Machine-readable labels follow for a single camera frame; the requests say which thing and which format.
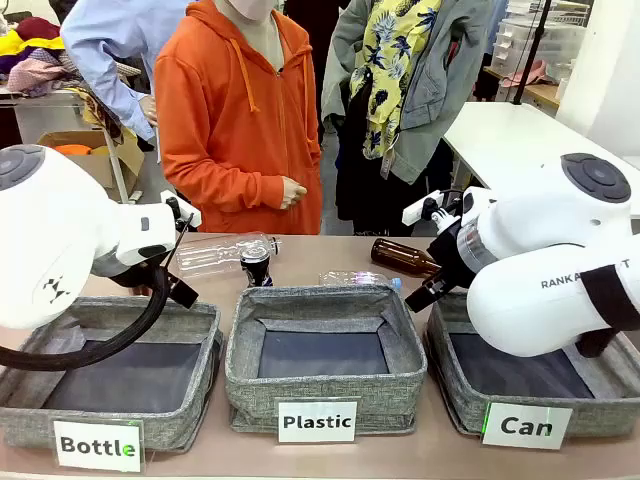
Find person in grey denim jacket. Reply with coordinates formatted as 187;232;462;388
320;0;496;237

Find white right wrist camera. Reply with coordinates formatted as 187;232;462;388
402;189;464;227

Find orange hoodie person right hand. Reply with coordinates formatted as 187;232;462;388
280;176;309;210

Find grey fabric basket labelled Can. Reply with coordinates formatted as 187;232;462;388
423;291;640;439

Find brown cardboard box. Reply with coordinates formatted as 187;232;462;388
36;128;146;203

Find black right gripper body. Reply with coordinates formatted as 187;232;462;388
427;219;477;297

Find grey fabric basket labelled Plastic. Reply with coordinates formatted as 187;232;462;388
224;284;429;435

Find white side table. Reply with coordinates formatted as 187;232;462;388
442;101;640;221

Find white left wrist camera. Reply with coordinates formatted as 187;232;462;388
159;189;203;234

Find blue shirt person hand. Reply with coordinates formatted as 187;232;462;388
138;94;159;129

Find brown glass bottle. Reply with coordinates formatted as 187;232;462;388
370;238;443;280

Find pile of colourful clothes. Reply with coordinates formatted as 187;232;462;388
0;16;84;97

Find white Bottle label sign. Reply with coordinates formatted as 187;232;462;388
52;418;145;474

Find large clear plastic bottle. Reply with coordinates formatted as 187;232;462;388
173;232;282;280

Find black drink can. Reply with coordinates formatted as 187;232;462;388
239;246;275;289

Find white Plastic label sign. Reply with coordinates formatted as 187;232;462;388
277;399;359;445

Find person in light blue shirt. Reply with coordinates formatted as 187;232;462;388
59;0;194;164

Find pink cloth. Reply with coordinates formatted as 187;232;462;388
499;58;557;89

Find grey fabric basket labelled Bottle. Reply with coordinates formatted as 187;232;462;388
0;295;225;454

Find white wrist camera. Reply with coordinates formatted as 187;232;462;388
159;189;203;234
402;189;464;227

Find clear plastic storage drawers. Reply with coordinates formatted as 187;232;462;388
491;16;587;77

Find black stand pole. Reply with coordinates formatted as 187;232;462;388
512;0;554;106

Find person in orange hoodie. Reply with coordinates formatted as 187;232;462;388
153;0;325;236

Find small clear plastic bottle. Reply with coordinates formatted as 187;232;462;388
318;269;403;293

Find white Can label sign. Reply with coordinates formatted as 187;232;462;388
480;401;574;452

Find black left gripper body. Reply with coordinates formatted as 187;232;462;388
92;258;172;297

